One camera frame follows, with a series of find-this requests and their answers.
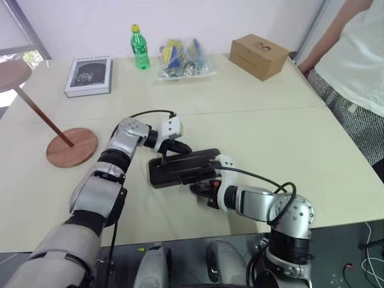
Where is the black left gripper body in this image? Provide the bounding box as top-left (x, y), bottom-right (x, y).
top-left (158, 138), bottom-right (181, 166)

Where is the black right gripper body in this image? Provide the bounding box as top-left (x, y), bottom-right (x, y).
top-left (190, 178), bottom-right (222, 210)

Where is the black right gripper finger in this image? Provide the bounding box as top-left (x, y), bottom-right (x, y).
top-left (181, 170), bottom-right (217, 185)
top-left (189, 184), bottom-right (211, 196)

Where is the black rectangular case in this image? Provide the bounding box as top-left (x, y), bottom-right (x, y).
top-left (148, 148), bottom-right (221, 190)

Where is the round wooden stand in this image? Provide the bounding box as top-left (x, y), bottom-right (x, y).
top-left (0, 62), bottom-right (99, 169)

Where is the person's bare hand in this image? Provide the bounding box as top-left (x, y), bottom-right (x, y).
top-left (298, 58), bottom-right (316, 76)

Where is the grey rounded robot leg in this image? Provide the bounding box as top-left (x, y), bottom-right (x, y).
top-left (206, 239), bottom-right (249, 284)
top-left (133, 244), bottom-right (174, 288)

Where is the clear plastic bag of items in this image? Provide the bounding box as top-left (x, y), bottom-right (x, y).
top-left (155, 37), bottom-right (218, 80)

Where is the green plastic bottle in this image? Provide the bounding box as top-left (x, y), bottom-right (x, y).
top-left (130, 23), bottom-right (151, 71)

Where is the grey hardcover book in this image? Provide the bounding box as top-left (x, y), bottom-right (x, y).
top-left (63, 55), bottom-right (113, 99)

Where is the brown cardboard box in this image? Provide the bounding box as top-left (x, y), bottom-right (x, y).
top-left (229, 33), bottom-right (290, 82)

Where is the person in white shirt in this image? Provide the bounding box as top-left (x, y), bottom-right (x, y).
top-left (307, 0), bottom-right (384, 167)

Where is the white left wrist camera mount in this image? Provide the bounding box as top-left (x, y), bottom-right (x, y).
top-left (153, 115), bottom-right (184, 152)

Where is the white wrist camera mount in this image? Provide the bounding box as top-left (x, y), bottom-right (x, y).
top-left (153, 115), bottom-right (184, 152)
top-left (213, 154), bottom-right (240, 212)

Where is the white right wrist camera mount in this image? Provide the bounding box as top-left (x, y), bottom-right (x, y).
top-left (213, 154), bottom-right (240, 212)

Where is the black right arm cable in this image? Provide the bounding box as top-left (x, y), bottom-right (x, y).
top-left (209, 167), bottom-right (298, 224)

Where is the grey door frame post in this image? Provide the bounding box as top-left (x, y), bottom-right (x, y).
top-left (295, 0), bottom-right (328, 64)

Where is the white floor cable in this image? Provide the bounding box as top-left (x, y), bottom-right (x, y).
top-left (361, 254), bottom-right (384, 283)

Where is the dark window frame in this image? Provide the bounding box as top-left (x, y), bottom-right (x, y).
top-left (0, 0), bottom-right (52, 61)

